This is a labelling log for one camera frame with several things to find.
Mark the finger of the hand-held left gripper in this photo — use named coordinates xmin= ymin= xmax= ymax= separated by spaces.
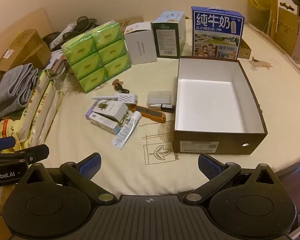
xmin=0 ymin=144 xmax=50 ymax=167
xmin=0 ymin=137 xmax=16 ymax=153

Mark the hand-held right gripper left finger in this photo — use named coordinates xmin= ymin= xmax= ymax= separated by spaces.
xmin=20 ymin=152 xmax=118 ymax=204

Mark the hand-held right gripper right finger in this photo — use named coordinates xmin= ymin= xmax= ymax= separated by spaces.
xmin=182 ymin=152 xmax=280 ymax=204

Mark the brown shoe box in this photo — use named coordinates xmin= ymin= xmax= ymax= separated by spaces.
xmin=174 ymin=57 xmax=268 ymax=155

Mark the blue and white small box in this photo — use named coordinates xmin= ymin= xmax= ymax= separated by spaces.
xmin=90 ymin=114 xmax=122 ymax=135

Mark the white toothpaste tube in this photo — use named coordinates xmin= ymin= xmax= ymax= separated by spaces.
xmin=111 ymin=112 xmax=142 ymax=150

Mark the small white printed box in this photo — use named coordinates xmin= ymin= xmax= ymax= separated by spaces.
xmin=92 ymin=100 xmax=129 ymax=123

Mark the white wifi repeater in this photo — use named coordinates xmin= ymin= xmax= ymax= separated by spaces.
xmin=91 ymin=93 xmax=138 ymax=105

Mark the orange utility knife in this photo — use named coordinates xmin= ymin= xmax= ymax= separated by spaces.
xmin=129 ymin=105 xmax=167 ymax=123

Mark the black cable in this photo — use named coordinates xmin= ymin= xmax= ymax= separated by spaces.
xmin=114 ymin=82 xmax=130 ymax=94

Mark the clear plastic case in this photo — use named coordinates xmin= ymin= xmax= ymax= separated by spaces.
xmin=147 ymin=91 xmax=172 ymax=107

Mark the yellow printed bag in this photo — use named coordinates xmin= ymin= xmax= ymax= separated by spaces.
xmin=0 ymin=117 xmax=25 ymax=153

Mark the cream printed bed sheet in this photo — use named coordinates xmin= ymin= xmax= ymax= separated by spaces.
xmin=0 ymin=17 xmax=300 ymax=197

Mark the row of beige food packets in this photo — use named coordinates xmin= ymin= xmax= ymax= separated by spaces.
xmin=20 ymin=70 xmax=64 ymax=153

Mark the grey folded cloth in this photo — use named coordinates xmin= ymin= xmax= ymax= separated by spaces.
xmin=0 ymin=64 xmax=39 ymax=119

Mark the stack of small boxes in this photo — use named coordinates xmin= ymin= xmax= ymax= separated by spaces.
xmin=46 ymin=51 xmax=70 ymax=77

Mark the large brown cardboard box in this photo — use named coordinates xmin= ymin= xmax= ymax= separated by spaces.
xmin=0 ymin=29 xmax=52 ymax=80

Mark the bundle of green tissue packs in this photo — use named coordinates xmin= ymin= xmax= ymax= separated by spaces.
xmin=61 ymin=22 xmax=132 ymax=93

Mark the small brown cardboard box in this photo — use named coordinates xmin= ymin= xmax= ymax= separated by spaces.
xmin=240 ymin=39 xmax=252 ymax=59

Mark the plain white box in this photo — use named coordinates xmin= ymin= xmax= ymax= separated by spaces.
xmin=124 ymin=22 xmax=157 ymax=65

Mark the blue milk carton box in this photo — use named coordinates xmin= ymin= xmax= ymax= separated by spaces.
xmin=191 ymin=6 xmax=245 ymax=60

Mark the dark green box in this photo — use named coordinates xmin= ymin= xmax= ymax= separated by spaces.
xmin=150 ymin=11 xmax=187 ymax=59

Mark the flat cardboard box behind tissues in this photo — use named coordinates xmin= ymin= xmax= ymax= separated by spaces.
xmin=119 ymin=17 xmax=144 ymax=28

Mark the brown cardboard carton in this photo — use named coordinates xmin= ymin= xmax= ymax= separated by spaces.
xmin=272 ymin=0 xmax=300 ymax=55

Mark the black strap bundle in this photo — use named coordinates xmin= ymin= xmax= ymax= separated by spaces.
xmin=62 ymin=16 xmax=100 ymax=40

